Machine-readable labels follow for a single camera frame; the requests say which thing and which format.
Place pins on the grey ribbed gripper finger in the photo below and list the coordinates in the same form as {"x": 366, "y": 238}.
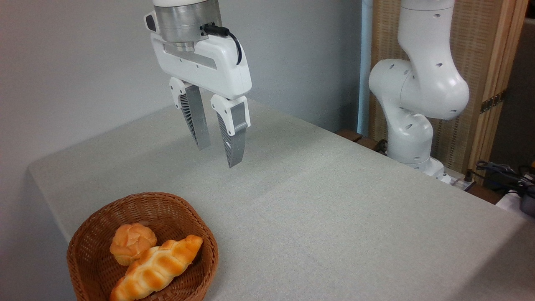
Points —
{"x": 235, "y": 138}
{"x": 201, "y": 121}

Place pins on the brown wicker basket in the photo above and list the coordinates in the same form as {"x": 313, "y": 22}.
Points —
{"x": 188, "y": 276}

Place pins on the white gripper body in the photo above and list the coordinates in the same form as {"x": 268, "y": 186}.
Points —
{"x": 217, "y": 69}

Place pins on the long braided bread loaf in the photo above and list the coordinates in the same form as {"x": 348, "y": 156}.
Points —
{"x": 159, "y": 267}

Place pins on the round knotted bread roll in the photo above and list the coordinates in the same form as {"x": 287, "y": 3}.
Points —
{"x": 131, "y": 242}

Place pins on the metal screen hinge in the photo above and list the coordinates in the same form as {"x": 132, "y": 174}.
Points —
{"x": 492, "y": 101}

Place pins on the pale blue vertical pipe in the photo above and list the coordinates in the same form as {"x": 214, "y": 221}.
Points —
{"x": 364, "y": 62}

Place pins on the grey tablecloth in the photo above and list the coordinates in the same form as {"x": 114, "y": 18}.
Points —
{"x": 355, "y": 234}

